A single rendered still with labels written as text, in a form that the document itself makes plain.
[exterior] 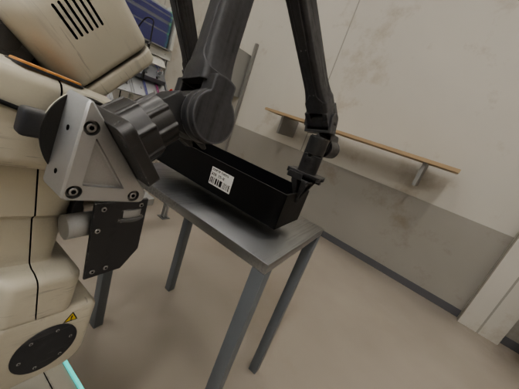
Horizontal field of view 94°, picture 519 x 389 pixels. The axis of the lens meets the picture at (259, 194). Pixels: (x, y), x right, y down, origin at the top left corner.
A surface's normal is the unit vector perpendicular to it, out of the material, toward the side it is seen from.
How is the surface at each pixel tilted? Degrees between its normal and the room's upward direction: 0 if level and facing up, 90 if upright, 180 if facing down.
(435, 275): 90
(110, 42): 90
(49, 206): 90
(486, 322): 90
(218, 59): 67
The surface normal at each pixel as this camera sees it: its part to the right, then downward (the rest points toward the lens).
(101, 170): 0.79, 0.43
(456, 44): -0.59, 0.04
